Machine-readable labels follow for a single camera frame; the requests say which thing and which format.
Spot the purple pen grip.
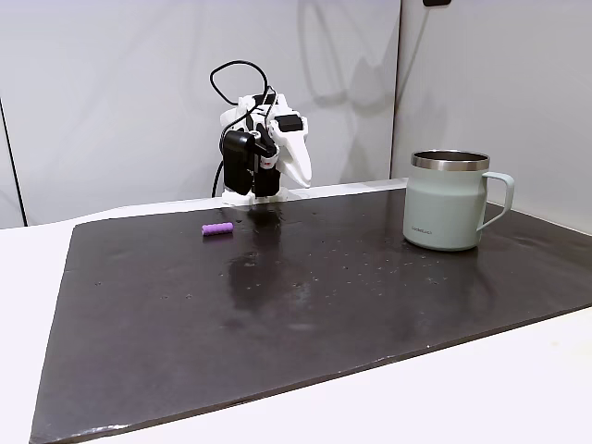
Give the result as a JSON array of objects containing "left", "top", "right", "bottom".
[{"left": 201, "top": 221, "right": 235, "bottom": 238}]

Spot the pale green steel-rimmed mug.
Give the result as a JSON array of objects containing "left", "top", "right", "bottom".
[{"left": 401, "top": 149, "right": 516, "bottom": 253}]

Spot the black table mat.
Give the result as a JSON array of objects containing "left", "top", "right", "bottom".
[{"left": 28, "top": 187, "right": 592, "bottom": 444}]

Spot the black camera box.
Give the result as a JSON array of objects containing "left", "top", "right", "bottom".
[{"left": 222, "top": 129, "right": 257, "bottom": 196}]

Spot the black power cable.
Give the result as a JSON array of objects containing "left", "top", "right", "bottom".
[{"left": 211, "top": 160, "right": 226, "bottom": 198}]

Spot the black camera cable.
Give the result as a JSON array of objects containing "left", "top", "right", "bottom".
[{"left": 209, "top": 59, "right": 280, "bottom": 122}]

